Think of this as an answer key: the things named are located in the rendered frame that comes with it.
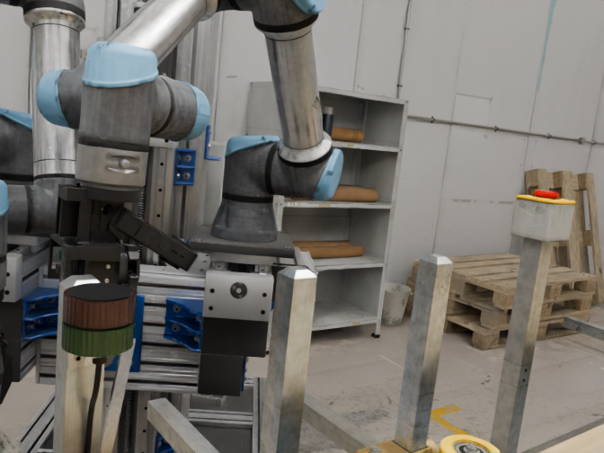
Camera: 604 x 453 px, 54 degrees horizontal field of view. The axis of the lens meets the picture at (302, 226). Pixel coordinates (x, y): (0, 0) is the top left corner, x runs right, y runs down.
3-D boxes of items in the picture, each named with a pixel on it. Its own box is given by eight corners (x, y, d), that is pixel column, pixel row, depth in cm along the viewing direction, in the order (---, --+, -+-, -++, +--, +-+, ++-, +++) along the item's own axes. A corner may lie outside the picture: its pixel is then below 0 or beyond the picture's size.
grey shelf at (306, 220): (227, 329, 374) (249, 81, 350) (338, 316, 426) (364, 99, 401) (262, 355, 339) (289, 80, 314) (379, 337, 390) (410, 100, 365)
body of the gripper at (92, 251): (45, 283, 67) (54, 179, 66) (119, 281, 72) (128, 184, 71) (63, 302, 61) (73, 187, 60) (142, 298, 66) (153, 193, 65)
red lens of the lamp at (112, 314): (54, 309, 52) (55, 286, 52) (120, 303, 56) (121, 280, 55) (74, 332, 47) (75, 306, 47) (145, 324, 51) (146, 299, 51)
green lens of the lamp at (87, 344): (53, 336, 52) (54, 313, 52) (119, 328, 56) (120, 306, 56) (72, 361, 48) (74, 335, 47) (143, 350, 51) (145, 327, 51)
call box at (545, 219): (508, 238, 101) (515, 193, 100) (531, 237, 105) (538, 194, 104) (546, 247, 96) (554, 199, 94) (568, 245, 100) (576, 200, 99)
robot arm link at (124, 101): (177, 57, 67) (132, 40, 59) (166, 154, 68) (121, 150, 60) (119, 52, 69) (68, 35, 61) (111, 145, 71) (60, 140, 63)
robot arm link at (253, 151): (235, 188, 141) (240, 131, 139) (288, 196, 137) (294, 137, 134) (211, 191, 130) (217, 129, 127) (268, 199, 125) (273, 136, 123)
